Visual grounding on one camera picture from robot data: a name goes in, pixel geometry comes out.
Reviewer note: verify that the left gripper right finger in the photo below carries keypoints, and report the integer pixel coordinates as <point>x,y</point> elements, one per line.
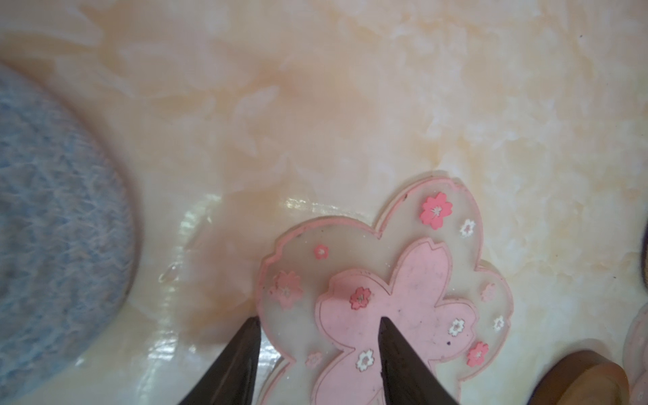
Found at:
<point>406,378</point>

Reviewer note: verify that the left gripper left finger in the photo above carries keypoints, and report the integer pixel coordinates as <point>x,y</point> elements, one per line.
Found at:
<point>232,377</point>

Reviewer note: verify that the pink flower coaster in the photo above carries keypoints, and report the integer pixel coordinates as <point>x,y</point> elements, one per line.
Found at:
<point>328,282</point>
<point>635,358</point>

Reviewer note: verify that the brown wooden round coaster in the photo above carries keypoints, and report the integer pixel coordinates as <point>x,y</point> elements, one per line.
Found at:
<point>584,377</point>

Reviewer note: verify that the grey woven round coaster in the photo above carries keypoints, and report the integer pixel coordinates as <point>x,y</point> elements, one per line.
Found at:
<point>68,239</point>

